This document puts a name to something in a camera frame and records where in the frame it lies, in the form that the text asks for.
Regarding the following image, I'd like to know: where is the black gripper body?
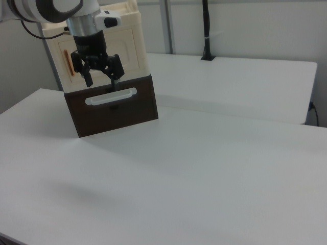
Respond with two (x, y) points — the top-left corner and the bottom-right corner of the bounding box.
(73, 31), (107, 61)

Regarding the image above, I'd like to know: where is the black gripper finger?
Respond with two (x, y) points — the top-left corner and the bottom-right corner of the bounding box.
(98, 54), (125, 92)
(71, 50), (94, 88)

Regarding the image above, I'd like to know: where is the copper door handle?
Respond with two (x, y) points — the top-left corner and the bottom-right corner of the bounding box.
(62, 48), (76, 77)

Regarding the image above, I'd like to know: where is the cream cabinet door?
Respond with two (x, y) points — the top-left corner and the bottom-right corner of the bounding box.
(58, 27), (141, 84)

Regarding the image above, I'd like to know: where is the cream plastic cabinet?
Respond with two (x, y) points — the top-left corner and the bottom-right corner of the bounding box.
(42, 0), (152, 94)

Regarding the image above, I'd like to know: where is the dark brown drawer unit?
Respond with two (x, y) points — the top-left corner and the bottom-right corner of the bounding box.
(63, 73), (159, 138)

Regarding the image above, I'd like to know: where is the black pole with clamp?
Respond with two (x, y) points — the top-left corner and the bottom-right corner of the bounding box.
(200, 0), (217, 61)

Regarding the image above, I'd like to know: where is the white drawer handle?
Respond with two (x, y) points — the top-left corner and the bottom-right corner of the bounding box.
(85, 87), (138, 106)

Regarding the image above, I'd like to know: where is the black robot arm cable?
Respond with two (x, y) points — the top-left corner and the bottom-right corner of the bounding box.
(20, 20), (69, 40)

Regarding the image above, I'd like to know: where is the grey partition frame post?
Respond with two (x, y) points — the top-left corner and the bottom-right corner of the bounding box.
(158, 0), (177, 55)

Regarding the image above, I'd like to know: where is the black power cable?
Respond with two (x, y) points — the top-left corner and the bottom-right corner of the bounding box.
(309, 101), (320, 126)

